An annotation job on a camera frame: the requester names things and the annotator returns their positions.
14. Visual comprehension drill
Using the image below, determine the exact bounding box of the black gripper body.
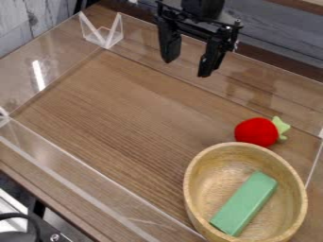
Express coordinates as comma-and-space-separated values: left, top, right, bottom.
154, 0, 243, 51

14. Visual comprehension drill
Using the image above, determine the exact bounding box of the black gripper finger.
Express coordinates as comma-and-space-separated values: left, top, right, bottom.
197, 37, 229, 78
156, 17, 181, 63

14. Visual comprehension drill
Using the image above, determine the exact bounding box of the green rectangular block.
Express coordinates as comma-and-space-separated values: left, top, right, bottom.
209, 171, 277, 236

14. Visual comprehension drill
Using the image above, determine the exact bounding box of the brown wooden bowl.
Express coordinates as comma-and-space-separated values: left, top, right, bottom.
182, 142, 308, 242

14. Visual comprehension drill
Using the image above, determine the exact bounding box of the red plush strawberry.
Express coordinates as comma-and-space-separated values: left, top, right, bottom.
233, 116, 291, 147

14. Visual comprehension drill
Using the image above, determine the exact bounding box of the black table leg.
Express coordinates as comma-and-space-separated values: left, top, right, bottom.
33, 200, 45, 218

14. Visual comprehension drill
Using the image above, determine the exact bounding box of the clear acrylic enclosure wall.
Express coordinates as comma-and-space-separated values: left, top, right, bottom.
0, 9, 323, 242

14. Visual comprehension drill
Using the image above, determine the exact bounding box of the black cable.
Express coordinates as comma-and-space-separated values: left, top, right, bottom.
0, 213, 42, 242

